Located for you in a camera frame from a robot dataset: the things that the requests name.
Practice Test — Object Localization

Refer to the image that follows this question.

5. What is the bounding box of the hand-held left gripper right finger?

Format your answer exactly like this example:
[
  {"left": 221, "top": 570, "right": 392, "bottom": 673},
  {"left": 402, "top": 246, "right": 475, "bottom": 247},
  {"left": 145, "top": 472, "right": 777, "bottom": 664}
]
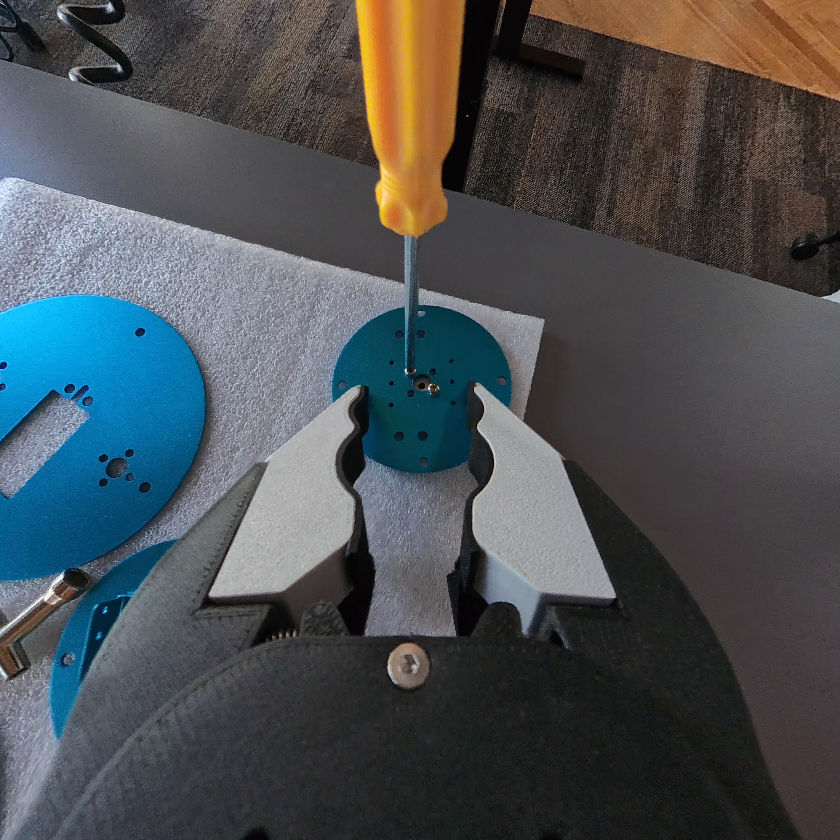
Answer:
[{"left": 451, "top": 381, "right": 620, "bottom": 634}]

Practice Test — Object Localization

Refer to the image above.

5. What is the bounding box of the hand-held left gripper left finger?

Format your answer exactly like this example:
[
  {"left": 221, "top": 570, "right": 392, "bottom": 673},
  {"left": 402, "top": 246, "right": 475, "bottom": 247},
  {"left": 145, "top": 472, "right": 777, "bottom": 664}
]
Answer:
[{"left": 208, "top": 385, "right": 375, "bottom": 620}]

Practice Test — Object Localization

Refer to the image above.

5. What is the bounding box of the small blue round plate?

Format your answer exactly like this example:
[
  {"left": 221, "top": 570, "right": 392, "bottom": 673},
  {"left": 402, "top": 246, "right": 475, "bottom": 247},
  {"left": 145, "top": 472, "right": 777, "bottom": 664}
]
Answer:
[{"left": 332, "top": 305, "right": 513, "bottom": 473}]

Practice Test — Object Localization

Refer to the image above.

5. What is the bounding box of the yellow handled screwdriver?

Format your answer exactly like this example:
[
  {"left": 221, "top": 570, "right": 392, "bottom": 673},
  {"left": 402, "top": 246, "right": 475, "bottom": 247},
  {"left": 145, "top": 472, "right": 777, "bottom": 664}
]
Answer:
[{"left": 355, "top": 0, "right": 469, "bottom": 382}]

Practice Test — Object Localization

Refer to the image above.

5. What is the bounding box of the grey desk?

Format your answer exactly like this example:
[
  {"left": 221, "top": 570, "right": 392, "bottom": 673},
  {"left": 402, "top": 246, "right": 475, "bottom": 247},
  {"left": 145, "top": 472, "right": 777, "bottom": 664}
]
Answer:
[{"left": 0, "top": 63, "right": 840, "bottom": 840}]

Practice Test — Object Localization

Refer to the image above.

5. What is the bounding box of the black desk leg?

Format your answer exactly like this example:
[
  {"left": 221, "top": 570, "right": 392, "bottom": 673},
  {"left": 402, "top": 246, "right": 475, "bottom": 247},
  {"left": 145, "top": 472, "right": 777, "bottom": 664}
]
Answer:
[{"left": 444, "top": 0, "right": 588, "bottom": 194}]

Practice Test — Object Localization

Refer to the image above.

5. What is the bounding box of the large blue round plate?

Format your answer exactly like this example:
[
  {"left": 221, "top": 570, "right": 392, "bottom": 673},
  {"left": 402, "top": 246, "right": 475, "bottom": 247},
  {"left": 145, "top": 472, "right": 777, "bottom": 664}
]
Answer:
[{"left": 0, "top": 296, "right": 208, "bottom": 582}]

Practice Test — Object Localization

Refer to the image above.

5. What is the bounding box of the white foam sheet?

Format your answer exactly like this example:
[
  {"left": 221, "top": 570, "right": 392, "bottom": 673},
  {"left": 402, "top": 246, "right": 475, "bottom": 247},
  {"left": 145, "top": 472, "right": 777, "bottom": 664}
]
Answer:
[{"left": 0, "top": 178, "right": 546, "bottom": 840}]

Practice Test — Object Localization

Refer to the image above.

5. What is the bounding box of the metal cross wrench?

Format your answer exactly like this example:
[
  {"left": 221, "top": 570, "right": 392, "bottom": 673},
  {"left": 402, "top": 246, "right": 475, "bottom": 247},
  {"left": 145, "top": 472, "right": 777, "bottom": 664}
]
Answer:
[{"left": 0, "top": 567, "right": 93, "bottom": 681}]

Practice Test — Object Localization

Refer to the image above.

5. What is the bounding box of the black chair base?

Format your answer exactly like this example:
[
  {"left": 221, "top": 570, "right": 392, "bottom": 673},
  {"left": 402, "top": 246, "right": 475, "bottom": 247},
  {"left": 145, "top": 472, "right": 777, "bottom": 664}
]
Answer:
[{"left": 791, "top": 230, "right": 840, "bottom": 300}]

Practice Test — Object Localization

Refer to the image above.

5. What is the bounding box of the blue disc with bracket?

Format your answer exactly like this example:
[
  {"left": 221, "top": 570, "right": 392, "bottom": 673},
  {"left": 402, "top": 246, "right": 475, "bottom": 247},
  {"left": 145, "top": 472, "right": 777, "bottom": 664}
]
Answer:
[{"left": 50, "top": 539, "right": 178, "bottom": 739}]

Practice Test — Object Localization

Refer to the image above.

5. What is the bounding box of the black coiled cable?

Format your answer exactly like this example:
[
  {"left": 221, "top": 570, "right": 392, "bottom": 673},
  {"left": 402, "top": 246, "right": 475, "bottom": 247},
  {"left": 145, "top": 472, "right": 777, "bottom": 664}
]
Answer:
[{"left": 56, "top": 0, "right": 135, "bottom": 86}]

